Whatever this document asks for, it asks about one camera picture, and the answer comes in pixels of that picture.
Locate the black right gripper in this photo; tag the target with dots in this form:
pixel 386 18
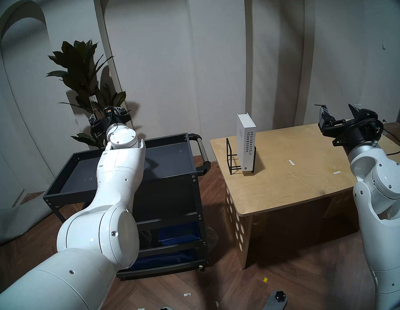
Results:
pixel 356 132

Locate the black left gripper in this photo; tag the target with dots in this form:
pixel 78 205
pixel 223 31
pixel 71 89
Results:
pixel 105 119

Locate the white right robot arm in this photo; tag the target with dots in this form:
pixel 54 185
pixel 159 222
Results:
pixel 389 234

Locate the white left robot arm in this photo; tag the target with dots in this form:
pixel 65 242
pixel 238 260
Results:
pixel 97 236

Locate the white plant tag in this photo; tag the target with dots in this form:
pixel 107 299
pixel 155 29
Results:
pixel 93 100

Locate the light wooden table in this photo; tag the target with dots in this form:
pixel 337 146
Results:
pixel 312 149

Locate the tall green potted plant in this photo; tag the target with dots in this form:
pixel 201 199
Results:
pixel 80 62

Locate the black metal utility cart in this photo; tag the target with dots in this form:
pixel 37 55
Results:
pixel 74 174

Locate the white Design Hotels yearbook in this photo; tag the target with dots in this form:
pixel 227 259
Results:
pixel 248 143

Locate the small blue storage bin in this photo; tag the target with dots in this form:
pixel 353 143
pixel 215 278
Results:
pixel 179 232

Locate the grey floor mat sheet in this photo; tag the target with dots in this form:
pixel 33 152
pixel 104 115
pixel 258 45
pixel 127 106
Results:
pixel 7 222

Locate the wide blue storage bin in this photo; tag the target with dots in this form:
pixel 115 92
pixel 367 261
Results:
pixel 166 259

